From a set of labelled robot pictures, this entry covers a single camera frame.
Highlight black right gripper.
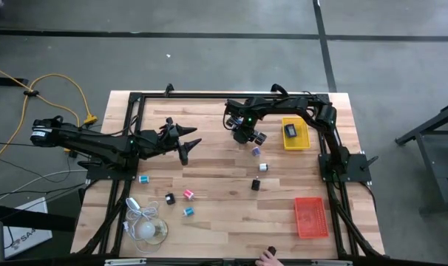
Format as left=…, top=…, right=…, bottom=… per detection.
left=225, top=115, right=268, bottom=146

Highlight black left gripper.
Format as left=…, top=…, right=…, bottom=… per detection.
left=149, top=117, right=203, bottom=167

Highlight black box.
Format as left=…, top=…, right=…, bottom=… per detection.
left=283, top=123, right=299, bottom=139

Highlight yellow plastic basket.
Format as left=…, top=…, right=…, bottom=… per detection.
left=281, top=116, right=312, bottom=151

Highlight clear round dish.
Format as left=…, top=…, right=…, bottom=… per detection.
left=134, top=217, right=169, bottom=245

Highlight orange plastic basket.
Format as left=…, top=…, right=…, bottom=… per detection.
left=293, top=196, right=330, bottom=240

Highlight black clamp lever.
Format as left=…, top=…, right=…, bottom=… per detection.
left=359, top=155, right=379, bottom=172

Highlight person's hand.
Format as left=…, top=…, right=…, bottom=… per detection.
left=254, top=250, right=285, bottom=266

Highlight black floor beam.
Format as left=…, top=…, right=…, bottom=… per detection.
left=0, top=202, right=77, bottom=233

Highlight white printed box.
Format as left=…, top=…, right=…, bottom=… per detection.
left=1, top=196, right=54, bottom=260

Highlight black floor bar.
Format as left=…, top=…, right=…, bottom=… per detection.
left=0, top=76, right=30, bottom=87

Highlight black metal bench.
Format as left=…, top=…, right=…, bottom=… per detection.
left=394, top=100, right=448, bottom=218

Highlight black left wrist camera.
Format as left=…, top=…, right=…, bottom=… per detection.
left=160, top=117, right=178, bottom=140

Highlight black aluminium table frame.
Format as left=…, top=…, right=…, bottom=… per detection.
left=71, top=90, right=386, bottom=259

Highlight thick black cable loop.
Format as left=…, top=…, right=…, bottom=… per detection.
left=270, top=83, right=291, bottom=98

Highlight white light bulb with cord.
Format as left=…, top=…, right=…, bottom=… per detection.
left=122, top=197, right=163, bottom=254

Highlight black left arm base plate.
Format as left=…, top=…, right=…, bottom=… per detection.
left=84, top=160, right=139, bottom=182

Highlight yellow extension cable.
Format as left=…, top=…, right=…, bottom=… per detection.
left=0, top=62, right=99, bottom=170

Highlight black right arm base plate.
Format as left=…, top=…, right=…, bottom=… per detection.
left=317, top=152, right=373, bottom=183

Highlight white floor cable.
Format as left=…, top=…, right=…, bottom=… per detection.
left=0, top=168, right=89, bottom=205

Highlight silver bracket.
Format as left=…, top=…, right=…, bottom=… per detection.
left=103, top=258, right=148, bottom=266
left=310, top=259, right=353, bottom=266

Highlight black floor cable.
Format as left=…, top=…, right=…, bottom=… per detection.
left=0, top=154, right=74, bottom=183
left=0, top=139, right=36, bottom=147

